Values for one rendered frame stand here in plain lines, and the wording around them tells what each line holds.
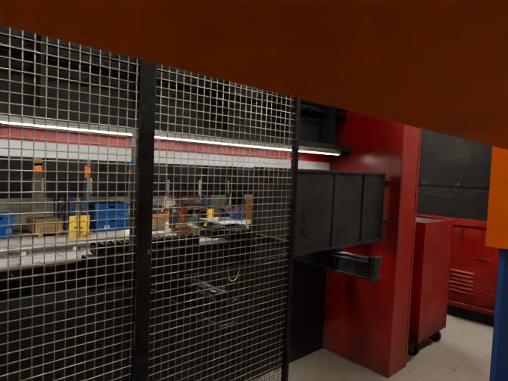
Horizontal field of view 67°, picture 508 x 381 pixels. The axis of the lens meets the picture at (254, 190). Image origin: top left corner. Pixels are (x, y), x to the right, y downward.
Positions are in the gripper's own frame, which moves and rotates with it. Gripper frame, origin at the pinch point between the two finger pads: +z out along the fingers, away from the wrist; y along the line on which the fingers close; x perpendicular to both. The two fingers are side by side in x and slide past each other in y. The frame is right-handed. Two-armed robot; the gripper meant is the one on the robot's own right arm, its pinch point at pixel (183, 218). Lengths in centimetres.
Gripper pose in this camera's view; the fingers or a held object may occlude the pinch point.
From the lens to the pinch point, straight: 251.3
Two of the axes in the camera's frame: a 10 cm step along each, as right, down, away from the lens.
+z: 2.8, 9.2, -2.8
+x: -6.3, 3.9, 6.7
